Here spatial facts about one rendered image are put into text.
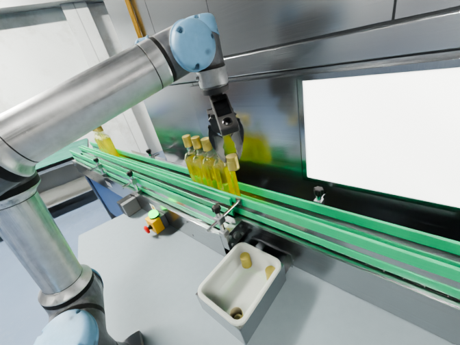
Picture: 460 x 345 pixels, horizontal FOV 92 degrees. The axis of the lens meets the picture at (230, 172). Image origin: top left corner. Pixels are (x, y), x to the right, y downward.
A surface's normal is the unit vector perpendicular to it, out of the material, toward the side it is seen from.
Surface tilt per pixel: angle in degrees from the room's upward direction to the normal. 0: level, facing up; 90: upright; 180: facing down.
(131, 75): 86
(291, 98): 90
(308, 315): 0
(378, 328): 0
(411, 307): 90
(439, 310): 90
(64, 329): 9
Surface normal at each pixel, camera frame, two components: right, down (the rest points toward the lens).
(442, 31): -0.63, 0.50
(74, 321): -0.14, -0.79
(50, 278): 0.48, 0.35
